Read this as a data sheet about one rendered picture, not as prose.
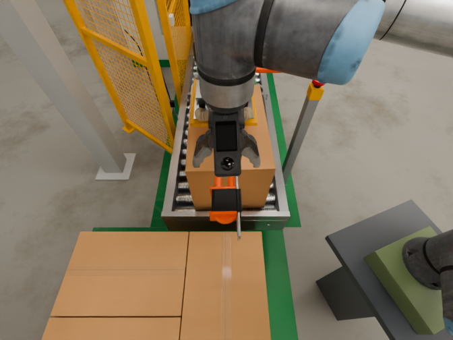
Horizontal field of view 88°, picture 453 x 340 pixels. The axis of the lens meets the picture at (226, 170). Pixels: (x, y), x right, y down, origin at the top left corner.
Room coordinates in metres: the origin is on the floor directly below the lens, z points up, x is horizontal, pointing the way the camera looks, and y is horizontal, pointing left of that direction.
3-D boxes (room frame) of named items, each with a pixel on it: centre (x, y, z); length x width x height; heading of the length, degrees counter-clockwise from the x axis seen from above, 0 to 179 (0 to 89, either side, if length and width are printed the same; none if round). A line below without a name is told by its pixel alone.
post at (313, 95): (1.11, -0.49, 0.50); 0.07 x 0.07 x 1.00; 0
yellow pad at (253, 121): (0.90, -0.08, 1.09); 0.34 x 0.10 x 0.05; 1
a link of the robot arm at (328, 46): (0.30, -0.11, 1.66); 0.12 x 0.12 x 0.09; 68
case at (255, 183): (0.89, -0.01, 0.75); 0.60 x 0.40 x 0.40; 2
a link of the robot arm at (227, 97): (0.34, 0.00, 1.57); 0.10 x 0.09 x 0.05; 90
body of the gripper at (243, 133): (0.34, 0.00, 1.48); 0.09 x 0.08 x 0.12; 0
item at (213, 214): (0.30, 0.01, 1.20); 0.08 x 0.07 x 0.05; 1
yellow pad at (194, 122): (0.90, 0.11, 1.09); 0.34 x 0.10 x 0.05; 1
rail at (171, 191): (1.70, 0.33, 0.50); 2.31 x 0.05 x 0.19; 0
